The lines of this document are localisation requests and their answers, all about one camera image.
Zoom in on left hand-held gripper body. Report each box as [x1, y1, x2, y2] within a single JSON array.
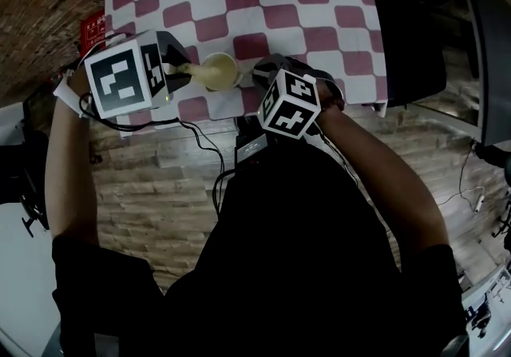
[[83, 30, 169, 121]]

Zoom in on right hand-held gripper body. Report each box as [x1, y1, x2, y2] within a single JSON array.
[[256, 58, 345, 141]]

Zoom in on yellow sponge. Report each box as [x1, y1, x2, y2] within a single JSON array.
[[167, 61, 237, 89]]

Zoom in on white mug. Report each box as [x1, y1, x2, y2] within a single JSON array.
[[200, 51, 256, 93]]

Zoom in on person's left forearm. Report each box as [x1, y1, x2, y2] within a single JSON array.
[[44, 79, 100, 247]]

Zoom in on person's right forearm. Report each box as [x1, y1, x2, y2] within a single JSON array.
[[316, 96, 445, 253]]

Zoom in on red fire extinguisher box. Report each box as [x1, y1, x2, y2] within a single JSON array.
[[79, 13, 109, 58]]

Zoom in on black chest-mounted device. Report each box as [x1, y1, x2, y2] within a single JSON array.
[[234, 133, 269, 165]]

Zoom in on pink white checkered tablecloth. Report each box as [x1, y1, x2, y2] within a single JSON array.
[[104, 0, 390, 137]]

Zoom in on black chair with bags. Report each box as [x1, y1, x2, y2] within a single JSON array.
[[0, 86, 52, 237]]

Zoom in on black high-back office chair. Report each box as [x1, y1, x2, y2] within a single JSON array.
[[358, 0, 449, 109]]

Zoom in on person's black shirt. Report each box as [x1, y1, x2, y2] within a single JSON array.
[[51, 138, 469, 357]]

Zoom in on white wrist strap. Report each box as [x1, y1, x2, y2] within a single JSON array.
[[53, 78, 92, 120]]

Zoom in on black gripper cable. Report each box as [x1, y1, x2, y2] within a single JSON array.
[[78, 93, 225, 221]]

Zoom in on black floor cable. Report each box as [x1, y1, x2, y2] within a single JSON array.
[[458, 138, 477, 197]]

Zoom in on white floor cable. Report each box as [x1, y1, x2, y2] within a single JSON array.
[[438, 184, 486, 213]]

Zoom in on dark desk with white frame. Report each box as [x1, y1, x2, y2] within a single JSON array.
[[461, 0, 511, 149]]

